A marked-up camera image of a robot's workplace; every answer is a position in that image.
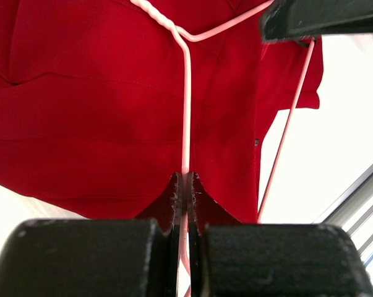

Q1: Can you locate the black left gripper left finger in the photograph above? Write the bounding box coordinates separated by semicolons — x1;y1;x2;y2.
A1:
0;173;182;296

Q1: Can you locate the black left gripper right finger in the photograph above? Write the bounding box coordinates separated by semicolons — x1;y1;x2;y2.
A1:
186;173;373;296

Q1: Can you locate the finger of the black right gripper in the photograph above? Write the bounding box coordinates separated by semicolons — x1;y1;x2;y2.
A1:
259;0;373;42

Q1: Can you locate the pink wire hanger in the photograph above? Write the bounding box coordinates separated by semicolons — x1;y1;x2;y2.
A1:
130;0;317;297

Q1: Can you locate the red skirt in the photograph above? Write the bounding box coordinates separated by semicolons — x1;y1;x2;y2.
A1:
0;1;307;223

